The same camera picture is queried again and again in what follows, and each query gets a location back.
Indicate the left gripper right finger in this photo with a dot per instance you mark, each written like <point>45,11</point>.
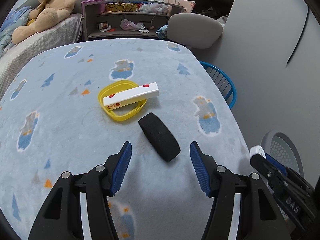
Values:
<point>259,216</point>

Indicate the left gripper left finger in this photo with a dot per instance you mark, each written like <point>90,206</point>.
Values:
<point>60,214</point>

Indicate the white round container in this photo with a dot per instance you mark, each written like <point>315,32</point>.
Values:
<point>257,150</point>

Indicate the yellow plastic ring lid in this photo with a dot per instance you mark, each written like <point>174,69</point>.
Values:
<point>119,86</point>

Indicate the white playing card box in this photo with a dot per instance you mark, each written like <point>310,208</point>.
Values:
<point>130,96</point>

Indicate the grey perforated trash bin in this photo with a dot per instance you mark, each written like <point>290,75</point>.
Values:
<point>281,148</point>

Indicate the blue patterned fleece blanket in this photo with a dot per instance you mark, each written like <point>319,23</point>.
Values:
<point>51,122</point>

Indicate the blue metal kids chair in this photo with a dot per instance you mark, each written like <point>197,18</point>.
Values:
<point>223,82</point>

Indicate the pink striped bed mattress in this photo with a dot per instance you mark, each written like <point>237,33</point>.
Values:
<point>66,32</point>

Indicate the grey office chair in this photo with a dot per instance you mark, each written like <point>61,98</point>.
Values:
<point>193,30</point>

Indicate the pink plastic bag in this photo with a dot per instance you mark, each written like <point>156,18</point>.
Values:
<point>127,25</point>

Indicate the dark grey desk shelf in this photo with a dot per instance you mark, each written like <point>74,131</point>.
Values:
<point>107,25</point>

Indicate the blue quilt pillow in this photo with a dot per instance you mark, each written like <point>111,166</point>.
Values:
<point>14,20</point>

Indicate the purple storage box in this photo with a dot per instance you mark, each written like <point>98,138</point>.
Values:
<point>99,4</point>

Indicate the large beige teddy bear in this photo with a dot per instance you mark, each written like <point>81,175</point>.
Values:
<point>48,14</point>

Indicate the yellow gold snack bag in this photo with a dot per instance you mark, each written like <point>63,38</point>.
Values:
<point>122,7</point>

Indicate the white plastic bag on desk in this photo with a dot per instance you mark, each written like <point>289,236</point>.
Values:
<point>155,8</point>

